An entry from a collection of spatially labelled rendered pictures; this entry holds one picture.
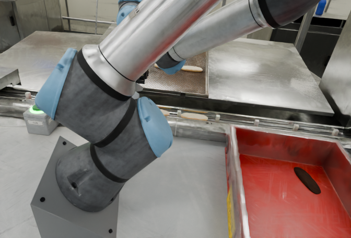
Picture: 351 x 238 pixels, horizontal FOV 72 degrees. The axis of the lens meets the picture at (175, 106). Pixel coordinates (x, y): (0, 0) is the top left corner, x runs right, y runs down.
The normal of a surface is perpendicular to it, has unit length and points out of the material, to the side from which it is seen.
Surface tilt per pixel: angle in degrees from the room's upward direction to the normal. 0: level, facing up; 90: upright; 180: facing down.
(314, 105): 10
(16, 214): 0
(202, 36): 96
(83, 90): 77
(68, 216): 44
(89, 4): 90
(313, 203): 0
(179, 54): 120
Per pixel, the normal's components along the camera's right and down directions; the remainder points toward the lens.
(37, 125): -0.08, 0.50
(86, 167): -0.15, -0.29
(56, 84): 0.38, 0.22
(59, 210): 0.75, -0.61
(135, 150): 0.18, 0.45
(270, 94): 0.07, -0.76
